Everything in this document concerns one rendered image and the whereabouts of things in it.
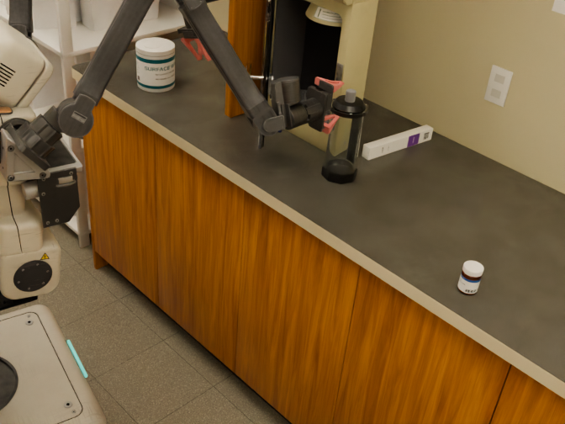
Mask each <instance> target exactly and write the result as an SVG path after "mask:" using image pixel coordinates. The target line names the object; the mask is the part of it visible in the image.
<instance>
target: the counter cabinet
mask: <svg viewBox="0 0 565 424"><path fill-rule="evenodd" d="M92 114H93V118H94V123H93V127H92V129H91V131H90V132H89V133H88V134H87V135H85V136H83V145H84V156H85V165H86V175H87V194H88V204H89V214H90V224H91V234H92V253H93V263H94V268H96V269H99V268H101V267H104V266H106V265H109V266H111V267H112V268H113V269H114V270H115V271H116V272H118V273H119V274H120V275H121V276H122V277H123V278H125V279H126V280H127V281H128V282H129V283H130V284H132V285H133V286H134V287H135V288H136V289H137V290H139V291H140V292H141V293H142V294H143V295H144V296H145V297H146V298H147V299H148V300H149V301H150V302H152V303H153V304H154V305H155V306H156V307H157V308H159V309H160V310H161V311H162V312H163V313H164V314H166V315H167V316H168V317H169V318H170V319H171V320H172V321H174V322H175V323H176V324H177V325H178V326H180V327H181V328H182V329H183V330H184V331H185V332H186V333H187V334H188V335H189V336H190V337H191V338H193V339H194V340H195V341H196V342H197V343H198V344H200V345H201V346H202V347H203V348H204V349H205V350H207V351H208V352H209V353H210V354H211V355H212V356H214V357H215V358H216V359H217V360H218V361H219V362H220V363H222V364H223V365H224V366H225V367H226V368H227V369H228V370H229V371H230V372H231V373H232V374H234V375H235V376H236V377H237V378H238V379H239V380H241V381H242V382H243V383H244V384H245V385H246V386H248V387H249V388H250V389H251V390H252V391H253V392H255V393H256V394H257V395H258V396H259V397H260V398H262V399H263V400H264V401H265V402H266V403H267V404H268V405H269V406H270V407H271V408H272V409H273V410H275V411H276V412H277V413H278V414H279V415H280V416H282V417H283V418H284V419H285V420H286V421H287V422H289V423H290V424H565V399H563V398H562V397H561V396H560V395H558V394H556V393H555V392H553V391H552V390H550V389H548V388H547V387H546V386H544V385H543V384H541V383H539V382H538V381H536V380H535V379H533V378H532V377H530V376H529V375H527V374H525V373H524V372H522V371H521V370H519V369H518V368H517V367H515V366H514V365H512V364H510V363H508V362H507V361H505V360H504V359H502V358H501V357H500V356H498V355H497V354H495V353H494V352H491V351H490V350H488V349H487V348H486V347H484V346H483V345H481V344H480V343H478V342H476V341H475V340H473V339H472V338H471V337H469V336H467V335H466V334H464V333H463V332H461V331H459V330H458V329H457V328H456V327H454V326H452V325H450V324H449V323H447V322H446V321H444V320H442V318H440V317H439V316H437V315H435V314H434V313H432V312H430V311H429V310H427V309H426V308H425V307H423V306H422V305H420V304H418V303H417V302H415V301H414V300H412V299H411V298H409V297H408V296H406V295H405V294H403V293H401V292H400V291H398V290H397V289H396V288H394V287H392V286H391V285H389V284H387V283H386V282H384V281H383V280H381V279H380V278H379V277H377V276H376V275H374V274H372V273H370V272H369V271H367V270H366V269H365V268H363V267H362V266H360V265H359V264H357V263H356V262H353V261H352V260H351V259H350V258H348V257H346V256H345V255H343V254H342V253H340V252H338V251H337V250H336V249H334V248H333V247H331V246H329V245H328V244H326V243H325V242H323V241H322V240H320V239H319V238H318V237H316V236H314V235H312V234H311V233H309V232H308V231H306V230H305V229H304V228H302V227H301V226H299V225H297V224H296V223H294V222H292V221H291V220H290V219H288V218H287V217H285V216H284V215H282V214H280V213H279V212H277V211H276V210H274V209H273V208H271V207H270V206H268V205H267V204H265V203H263V202H262V201H260V200H259V199H258V198H256V197H254V196H253V195H251V194H250V193H248V192H246V191H245V190H244V189H243V188H241V187H239V186H238V185H236V184H234V183H232V182H231V181H230V180H229V179H227V178H225V177H224V176H222V175H221V174H219V173H218V172H216V171H215V170H213V169H212V168H210V167H208V166H207V165H205V164H204V163H202V162H201V161H199V160H198V159H196V158H195V157H193V156H191V155H190V154H188V153H187V152H185V151H184V150H183V149H181V148H180V147H178V146H176V145H174V144H173V143H171V142H170V141H169V140H167V139H166V138H164V137H163V136H161V135H159V134H158V133H156V132H155V131H154V130H152V129H150V128H149V127H147V126H146V125H144V124H142V123H141V122H139V120H137V119H135V118H133V117H132V116H130V115H129V114H127V113H125V112H124V111H123V110H122V109H120V108H118V107H116V106H115V105H113V104H112V103H110V102H109V101H108V100H106V99H105V98H103V97H101V99H100V101H99V103H98V106H97V107H96V106H94V108H93V110H92Z"/></svg>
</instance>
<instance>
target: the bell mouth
mask: <svg viewBox="0 0 565 424"><path fill-rule="evenodd" d="M306 16H307V17H308V18H309V19H311V20H313V21H315V22H316V23H319V24H324V25H329V26H335V27H341V26H342V18H341V16H340V15H339V14H338V13H335V12H332V11H330V10H329V9H326V8H322V7H321V6H318V5H316V4H313V3H311V4H310V5H309V7H308V9H307V11H306Z"/></svg>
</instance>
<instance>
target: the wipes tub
mask: <svg viewBox="0 0 565 424"><path fill-rule="evenodd" d="M135 49H136V71H137V85H138V87H139V88H140V89H142V90H144V91H147V92H151V93H163V92H166V91H169V90H171V89H172V88H174V86H175V44H174V43H173V42H172V41H170V40H167V39H163V38H156V37H152V38H145V39H142V40H139V41H137V42H136V44H135Z"/></svg>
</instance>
